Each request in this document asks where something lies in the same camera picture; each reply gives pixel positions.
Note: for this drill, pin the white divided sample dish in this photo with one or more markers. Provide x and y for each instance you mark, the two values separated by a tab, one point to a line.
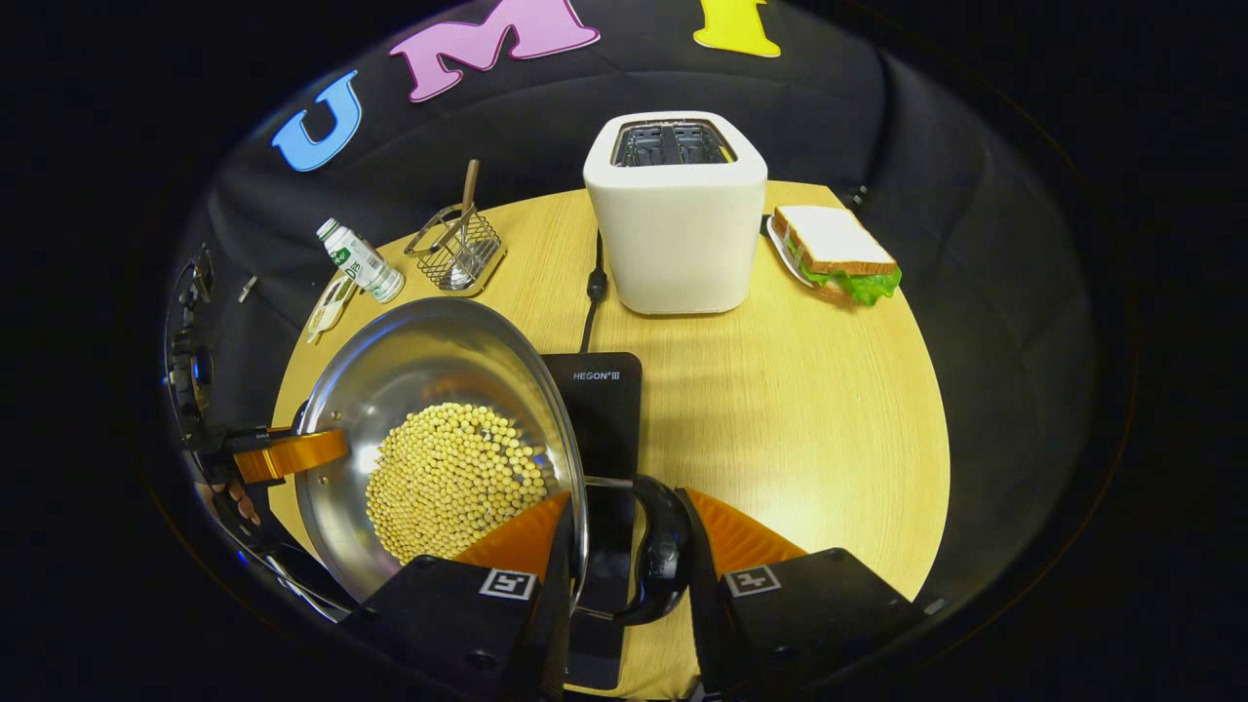
327	310

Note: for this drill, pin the pile of yellow soybeans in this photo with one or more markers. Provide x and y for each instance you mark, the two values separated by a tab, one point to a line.
448	478

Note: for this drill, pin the white toaster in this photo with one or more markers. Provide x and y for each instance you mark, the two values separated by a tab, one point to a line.
673	244

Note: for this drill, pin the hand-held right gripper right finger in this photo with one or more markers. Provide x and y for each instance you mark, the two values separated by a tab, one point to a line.
704	634

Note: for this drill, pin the white sandwich plate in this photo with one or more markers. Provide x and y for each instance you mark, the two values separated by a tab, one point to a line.
780	255

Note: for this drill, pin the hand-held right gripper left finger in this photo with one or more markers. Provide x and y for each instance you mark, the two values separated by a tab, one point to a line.
556	634

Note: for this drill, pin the white plastic drink bottle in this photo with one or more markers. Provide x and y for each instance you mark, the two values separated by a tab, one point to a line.
363	263

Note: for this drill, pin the stainless steel pot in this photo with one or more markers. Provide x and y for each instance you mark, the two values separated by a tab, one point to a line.
429	351

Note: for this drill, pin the silver cloth clip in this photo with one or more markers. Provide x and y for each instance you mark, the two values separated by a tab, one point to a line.
248	289

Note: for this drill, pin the wooden stick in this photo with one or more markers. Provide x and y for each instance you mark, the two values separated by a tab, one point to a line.
471	185

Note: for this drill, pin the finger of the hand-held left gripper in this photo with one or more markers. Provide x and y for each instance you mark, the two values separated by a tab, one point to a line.
292	455

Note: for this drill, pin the black backdrop cloth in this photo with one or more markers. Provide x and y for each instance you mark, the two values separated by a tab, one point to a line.
975	195

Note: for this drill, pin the black induction cooktop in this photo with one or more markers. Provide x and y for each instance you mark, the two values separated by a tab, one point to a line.
604	419

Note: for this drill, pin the sandwich with lettuce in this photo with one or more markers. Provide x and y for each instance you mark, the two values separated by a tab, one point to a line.
829	239

